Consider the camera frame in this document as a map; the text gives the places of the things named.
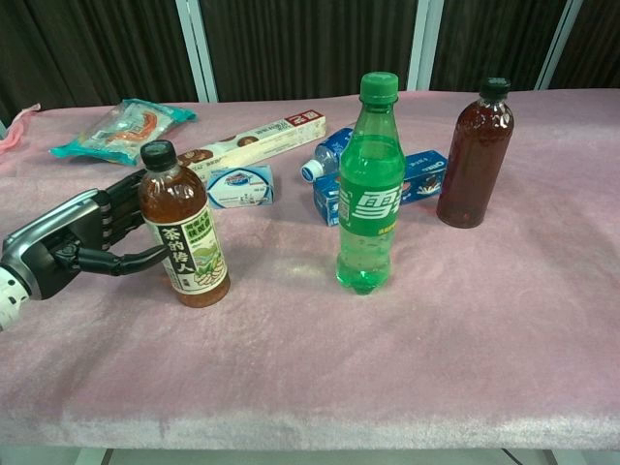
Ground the dark red drink bottle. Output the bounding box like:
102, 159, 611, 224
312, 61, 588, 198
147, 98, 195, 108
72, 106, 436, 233
436, 77, 515, 229

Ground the pink ribbon strip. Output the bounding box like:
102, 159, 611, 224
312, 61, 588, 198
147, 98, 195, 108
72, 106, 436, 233
0, 102, 41, 155

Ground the green soda bottle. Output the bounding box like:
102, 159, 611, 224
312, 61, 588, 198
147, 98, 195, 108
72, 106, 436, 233
335, 72, 407, 296

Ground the dark pleated curtain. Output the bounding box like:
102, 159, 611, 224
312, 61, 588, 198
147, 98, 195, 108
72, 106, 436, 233
0, 0, 620, 125

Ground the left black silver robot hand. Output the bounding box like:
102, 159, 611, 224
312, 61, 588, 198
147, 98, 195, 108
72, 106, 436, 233
1, 169, 167, 301

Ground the teal snack bag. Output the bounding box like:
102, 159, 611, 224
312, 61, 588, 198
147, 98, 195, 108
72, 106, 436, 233
48, 98, 199, 168

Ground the brown tea bottle with label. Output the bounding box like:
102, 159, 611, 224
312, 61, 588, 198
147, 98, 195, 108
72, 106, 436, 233
138, 139, 232, 309

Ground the small white blue soap box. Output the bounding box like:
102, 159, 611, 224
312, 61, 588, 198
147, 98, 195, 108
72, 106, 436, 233
205, 164, 277, 210

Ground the pink plush table cloth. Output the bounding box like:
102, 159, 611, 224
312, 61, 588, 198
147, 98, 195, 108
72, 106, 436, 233
0, 88, 620, 450

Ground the clear water bottle blue label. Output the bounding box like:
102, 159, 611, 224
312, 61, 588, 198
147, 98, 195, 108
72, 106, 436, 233
299, 127, 357, 185

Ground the blue oreo box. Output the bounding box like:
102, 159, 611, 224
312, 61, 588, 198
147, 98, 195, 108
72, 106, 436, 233
312, 149, 450, 228

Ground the long white biscuit box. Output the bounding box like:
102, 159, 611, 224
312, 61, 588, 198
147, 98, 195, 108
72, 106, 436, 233
176, 110, 327, 171

